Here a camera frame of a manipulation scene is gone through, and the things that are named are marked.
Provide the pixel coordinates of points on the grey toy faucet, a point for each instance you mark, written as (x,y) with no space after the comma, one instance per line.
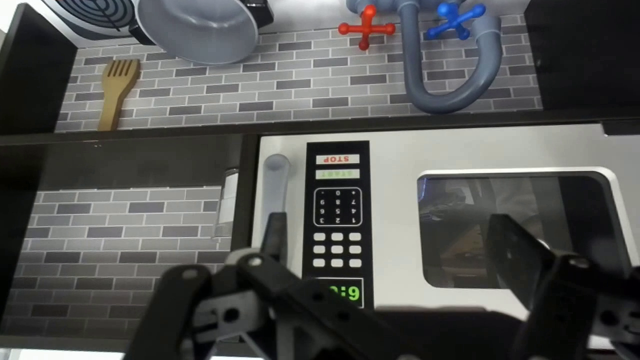
(416,80)

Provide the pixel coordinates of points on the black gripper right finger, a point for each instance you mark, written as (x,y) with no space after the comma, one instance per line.
(572,292)

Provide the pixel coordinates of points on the toy play kitchen unit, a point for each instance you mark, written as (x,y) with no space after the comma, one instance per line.
(200,92)

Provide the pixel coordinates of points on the grey toy pot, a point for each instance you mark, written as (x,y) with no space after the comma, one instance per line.
(200,31)

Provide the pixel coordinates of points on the wooden slotted spatula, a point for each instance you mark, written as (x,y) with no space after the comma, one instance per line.
(115,86)

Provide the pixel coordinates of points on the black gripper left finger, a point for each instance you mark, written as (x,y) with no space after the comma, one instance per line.
(300,301)

